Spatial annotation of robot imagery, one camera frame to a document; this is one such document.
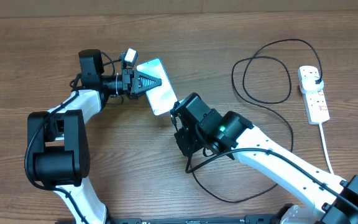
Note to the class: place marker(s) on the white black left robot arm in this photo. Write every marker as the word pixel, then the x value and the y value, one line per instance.
pixel 57 158

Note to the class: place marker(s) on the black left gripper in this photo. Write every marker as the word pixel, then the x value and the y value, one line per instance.
pixel 132 83

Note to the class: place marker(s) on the white power strip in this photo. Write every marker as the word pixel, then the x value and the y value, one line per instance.
pixel 315 102

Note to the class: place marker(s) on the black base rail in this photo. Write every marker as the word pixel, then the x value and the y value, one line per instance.
pixel 248 219

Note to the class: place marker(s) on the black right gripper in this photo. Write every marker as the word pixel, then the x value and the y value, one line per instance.
pixel 189 149

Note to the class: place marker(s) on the Samsung Galaxy smartphone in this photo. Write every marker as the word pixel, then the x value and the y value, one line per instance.
pixel 161 98

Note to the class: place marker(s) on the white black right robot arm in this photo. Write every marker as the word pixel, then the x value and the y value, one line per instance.
pixel 327 198

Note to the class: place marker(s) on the white charger plug adapter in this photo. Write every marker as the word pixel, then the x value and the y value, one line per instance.
pixel 310 84

